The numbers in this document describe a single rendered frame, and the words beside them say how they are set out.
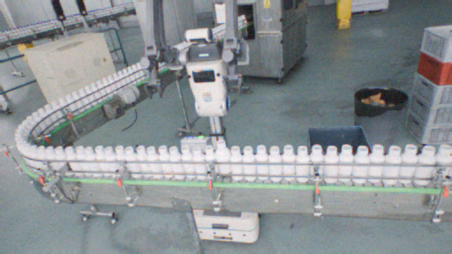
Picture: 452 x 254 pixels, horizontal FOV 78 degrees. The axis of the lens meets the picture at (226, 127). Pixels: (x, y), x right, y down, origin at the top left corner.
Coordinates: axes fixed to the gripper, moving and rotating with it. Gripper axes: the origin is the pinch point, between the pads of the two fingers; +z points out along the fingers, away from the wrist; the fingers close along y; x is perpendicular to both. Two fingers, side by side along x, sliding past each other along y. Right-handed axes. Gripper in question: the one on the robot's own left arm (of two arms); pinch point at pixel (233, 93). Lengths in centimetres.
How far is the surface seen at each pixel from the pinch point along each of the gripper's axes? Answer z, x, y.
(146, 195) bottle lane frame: 51, -10, -46
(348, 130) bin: 23, 34, 63
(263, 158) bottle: 32.8, -21.3, 14.9
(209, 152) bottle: 29.1, -21.1, -9.2
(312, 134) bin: 24, 36, 43
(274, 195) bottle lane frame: 50, -15, 19
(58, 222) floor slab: 96, 87, -186
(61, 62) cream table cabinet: -104, 227, -298
